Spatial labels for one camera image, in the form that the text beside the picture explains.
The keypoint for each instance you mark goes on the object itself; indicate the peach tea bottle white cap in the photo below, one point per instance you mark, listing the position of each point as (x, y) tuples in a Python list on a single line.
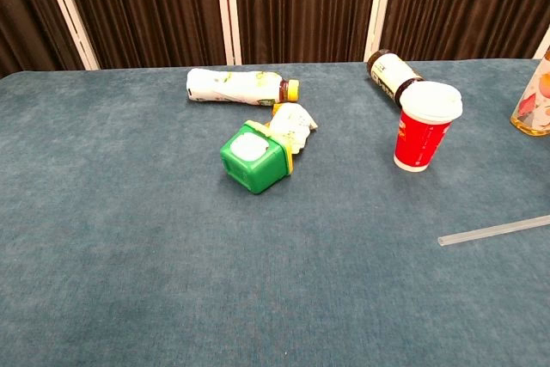
[(537, 105)]

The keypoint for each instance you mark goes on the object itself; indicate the crumpled white orange snack wrapper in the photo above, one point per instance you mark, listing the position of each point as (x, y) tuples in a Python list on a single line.
[(292, 124)]

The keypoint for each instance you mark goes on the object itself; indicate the blue table cloth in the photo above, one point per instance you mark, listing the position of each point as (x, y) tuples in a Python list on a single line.
[(129, 234)]

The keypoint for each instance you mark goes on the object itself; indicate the green square plastic container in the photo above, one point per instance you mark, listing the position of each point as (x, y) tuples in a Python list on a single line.
[(253, 173)]

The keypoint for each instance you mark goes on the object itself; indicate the white label bottle yellow cap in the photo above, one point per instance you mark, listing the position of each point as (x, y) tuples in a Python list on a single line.
[(232, 87)]

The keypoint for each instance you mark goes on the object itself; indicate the red paper cup white lid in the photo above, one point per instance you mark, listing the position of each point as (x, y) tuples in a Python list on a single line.
[(419, 139)]

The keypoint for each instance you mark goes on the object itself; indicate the dark brown bottle white label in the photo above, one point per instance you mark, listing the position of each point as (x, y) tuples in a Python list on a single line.
[(389, 70)]

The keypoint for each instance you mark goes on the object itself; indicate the clear plastic straw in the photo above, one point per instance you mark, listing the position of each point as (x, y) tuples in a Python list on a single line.
[(494, 231)]

